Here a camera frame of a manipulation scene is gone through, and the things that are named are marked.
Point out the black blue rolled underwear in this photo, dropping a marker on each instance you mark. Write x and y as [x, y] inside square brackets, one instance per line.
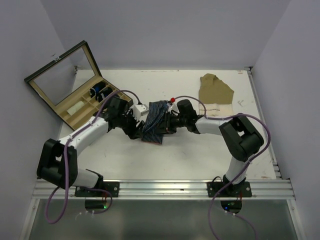
[95, 89]

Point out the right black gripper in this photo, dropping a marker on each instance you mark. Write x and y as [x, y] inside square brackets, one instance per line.
[169, 128]

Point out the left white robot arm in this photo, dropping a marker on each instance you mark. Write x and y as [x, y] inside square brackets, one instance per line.
[58, 162]

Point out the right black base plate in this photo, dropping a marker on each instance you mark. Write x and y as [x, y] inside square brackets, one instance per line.
[232, 191]

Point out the navy striped underwear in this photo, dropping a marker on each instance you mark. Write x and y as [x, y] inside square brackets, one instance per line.
[157, 110]

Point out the black white rolled underwear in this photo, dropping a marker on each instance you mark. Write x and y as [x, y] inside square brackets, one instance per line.
[103, 94]

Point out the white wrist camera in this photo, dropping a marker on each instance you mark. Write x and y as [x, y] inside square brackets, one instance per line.
[172, 106]
[140, 110]

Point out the olive tan underwear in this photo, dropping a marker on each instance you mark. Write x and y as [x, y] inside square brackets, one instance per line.
[216, 96]

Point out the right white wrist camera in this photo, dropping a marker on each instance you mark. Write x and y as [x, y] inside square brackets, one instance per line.
[172, 106]

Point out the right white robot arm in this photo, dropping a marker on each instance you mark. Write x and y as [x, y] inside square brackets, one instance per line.
[242, 139]

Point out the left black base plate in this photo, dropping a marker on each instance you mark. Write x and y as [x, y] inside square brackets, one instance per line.
[104, 189]

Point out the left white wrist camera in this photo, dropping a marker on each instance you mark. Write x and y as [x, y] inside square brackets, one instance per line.
[140, 110]

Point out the aluminium front rail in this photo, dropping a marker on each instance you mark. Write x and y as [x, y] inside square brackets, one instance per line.
[273, 189]

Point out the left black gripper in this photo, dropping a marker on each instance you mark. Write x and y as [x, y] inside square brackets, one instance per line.
[134, 131]

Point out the white rolled cloth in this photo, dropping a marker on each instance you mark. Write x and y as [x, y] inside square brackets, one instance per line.
[72, 110]

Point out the black compartment storage box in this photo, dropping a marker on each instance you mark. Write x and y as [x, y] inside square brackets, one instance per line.
[67, 80]

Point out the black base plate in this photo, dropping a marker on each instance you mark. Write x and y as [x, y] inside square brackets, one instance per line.
[232, 191]
[104, 189]

